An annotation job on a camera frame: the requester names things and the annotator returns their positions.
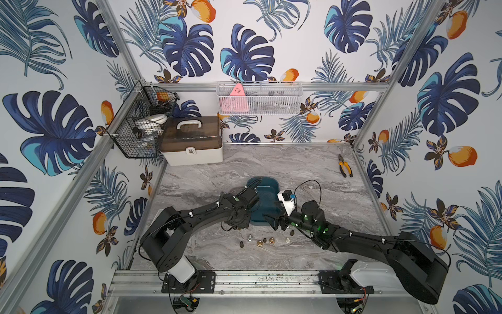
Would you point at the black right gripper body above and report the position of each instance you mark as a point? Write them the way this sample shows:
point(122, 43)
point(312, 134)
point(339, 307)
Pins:
point(296, 220)

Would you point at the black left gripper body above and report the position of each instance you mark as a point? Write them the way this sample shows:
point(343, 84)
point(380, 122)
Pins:
point(243, 204)

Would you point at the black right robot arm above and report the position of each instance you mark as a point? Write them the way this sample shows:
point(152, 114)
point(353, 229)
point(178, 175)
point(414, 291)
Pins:
point(420, 270)

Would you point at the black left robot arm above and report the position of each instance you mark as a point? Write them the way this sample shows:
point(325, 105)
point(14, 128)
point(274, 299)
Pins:
point(167, 237)

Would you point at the teal plastic storage box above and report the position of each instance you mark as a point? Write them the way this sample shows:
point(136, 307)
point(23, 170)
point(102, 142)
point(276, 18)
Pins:
point(267, 189)

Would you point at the white storage case brown lid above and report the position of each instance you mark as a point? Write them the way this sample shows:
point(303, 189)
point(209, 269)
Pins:
point(192, 141)

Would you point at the orange black pliers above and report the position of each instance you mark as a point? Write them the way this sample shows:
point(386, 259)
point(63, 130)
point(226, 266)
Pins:
point(344, 167)

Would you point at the pink triangle card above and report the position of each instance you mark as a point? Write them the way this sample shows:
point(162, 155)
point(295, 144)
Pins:
point(236, 102)

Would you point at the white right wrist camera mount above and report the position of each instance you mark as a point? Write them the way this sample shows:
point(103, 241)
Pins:
point(288, 200)

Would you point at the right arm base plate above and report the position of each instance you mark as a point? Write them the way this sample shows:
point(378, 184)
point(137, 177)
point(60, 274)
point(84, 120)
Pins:
point(337, 282)

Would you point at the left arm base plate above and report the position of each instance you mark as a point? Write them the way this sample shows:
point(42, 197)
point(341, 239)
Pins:
point(189, 282)

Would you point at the white mesh wall shelf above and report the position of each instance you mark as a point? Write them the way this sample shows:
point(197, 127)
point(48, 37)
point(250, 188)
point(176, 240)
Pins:
point(266, 98)

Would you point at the black wire basket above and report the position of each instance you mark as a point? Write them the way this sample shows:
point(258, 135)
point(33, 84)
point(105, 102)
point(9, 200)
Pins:
point(142, 120)

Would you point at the aluminium front rail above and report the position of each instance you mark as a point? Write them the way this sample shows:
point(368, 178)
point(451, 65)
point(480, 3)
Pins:
point(252, 283)

